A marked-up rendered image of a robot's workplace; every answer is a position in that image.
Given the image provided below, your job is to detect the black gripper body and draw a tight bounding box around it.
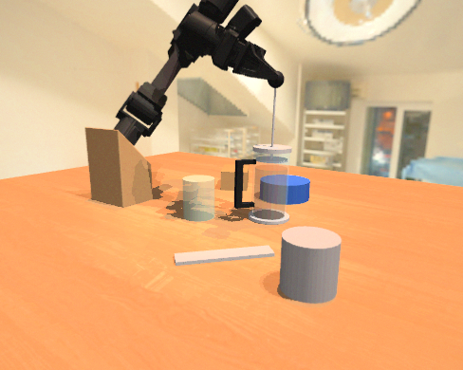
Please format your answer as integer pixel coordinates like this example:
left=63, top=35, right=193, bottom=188
left=202, top=23, right=248, bottom=71

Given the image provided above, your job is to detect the grey cylinder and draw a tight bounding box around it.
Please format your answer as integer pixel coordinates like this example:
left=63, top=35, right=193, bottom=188
left=279, top=226, right=342, bottom=304

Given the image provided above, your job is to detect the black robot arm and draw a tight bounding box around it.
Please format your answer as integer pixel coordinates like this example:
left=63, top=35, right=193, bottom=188
left=113, top=0, right=262, bottom=146

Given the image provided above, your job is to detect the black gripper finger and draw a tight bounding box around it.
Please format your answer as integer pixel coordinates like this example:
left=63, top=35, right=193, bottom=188
left=232, top=41, right=278, bottom=81
left=245, top=47, right=276, bottom=79

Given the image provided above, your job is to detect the blue short cylinder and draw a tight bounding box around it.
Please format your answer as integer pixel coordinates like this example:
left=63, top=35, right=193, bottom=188
left=287, top=175, right=310, bottom=205

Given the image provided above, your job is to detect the glass french press with black knob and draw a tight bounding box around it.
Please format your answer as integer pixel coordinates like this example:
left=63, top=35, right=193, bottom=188
left=234, top=71, right=292, bottom=225

